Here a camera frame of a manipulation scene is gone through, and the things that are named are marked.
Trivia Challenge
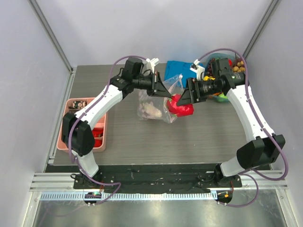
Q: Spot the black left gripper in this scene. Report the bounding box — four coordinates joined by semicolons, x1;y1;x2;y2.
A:
133;71;172;98

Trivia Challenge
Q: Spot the pink toy dragon fruit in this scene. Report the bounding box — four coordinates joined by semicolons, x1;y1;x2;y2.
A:
166;94;194;117

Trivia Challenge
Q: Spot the clear pink-dotted zip bag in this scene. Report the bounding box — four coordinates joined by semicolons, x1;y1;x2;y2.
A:
137;74;184;123

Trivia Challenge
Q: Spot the beige toy potato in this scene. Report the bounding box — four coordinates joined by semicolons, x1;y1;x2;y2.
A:
144;105;162;119

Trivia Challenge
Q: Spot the yellow toy mango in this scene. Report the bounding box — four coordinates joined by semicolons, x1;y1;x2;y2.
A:
203;75;215;81

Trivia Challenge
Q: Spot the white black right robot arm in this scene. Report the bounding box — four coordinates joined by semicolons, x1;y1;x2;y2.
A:
164;58;285;187

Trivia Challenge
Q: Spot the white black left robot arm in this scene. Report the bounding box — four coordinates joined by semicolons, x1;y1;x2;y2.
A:
61;55;160;189

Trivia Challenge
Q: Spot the blue folded cloth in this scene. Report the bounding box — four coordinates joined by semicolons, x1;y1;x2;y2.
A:
164;61;196;80

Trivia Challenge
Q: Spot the teal plastic fruit basket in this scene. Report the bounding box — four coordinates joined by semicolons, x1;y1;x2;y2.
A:
204;53;245;101

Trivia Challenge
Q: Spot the purple toy grape bunch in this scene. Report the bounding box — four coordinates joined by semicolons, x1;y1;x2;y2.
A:
207;60;213;75

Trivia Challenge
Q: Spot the green toy cucumber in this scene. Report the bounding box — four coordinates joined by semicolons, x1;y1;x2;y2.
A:
215;93;229;103

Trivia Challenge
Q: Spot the brown toy longan bunch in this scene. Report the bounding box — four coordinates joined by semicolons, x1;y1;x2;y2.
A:
232;53;246;72

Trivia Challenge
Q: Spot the lower red folded cloth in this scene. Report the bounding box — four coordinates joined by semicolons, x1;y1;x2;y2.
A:
94;138;103;148

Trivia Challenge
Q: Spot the rose patterned dark cloth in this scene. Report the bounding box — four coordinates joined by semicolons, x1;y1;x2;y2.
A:
69;100;87;110

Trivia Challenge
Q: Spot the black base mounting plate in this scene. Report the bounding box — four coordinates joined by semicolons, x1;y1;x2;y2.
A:
71;164;242;194

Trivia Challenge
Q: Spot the pink plastic divided organizer tray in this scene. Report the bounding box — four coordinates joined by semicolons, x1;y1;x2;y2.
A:
56;97;108;153

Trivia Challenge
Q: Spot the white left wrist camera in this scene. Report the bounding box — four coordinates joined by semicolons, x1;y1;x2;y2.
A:
146;58;160;74

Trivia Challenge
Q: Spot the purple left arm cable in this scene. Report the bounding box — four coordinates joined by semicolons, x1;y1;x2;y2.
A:
67;55;148;185

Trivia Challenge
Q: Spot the white slotted cable duct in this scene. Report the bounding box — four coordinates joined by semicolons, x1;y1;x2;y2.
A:
40;191;217;201

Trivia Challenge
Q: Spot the aluminium frame rail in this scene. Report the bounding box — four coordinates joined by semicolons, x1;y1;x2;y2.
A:
30;170;287;191

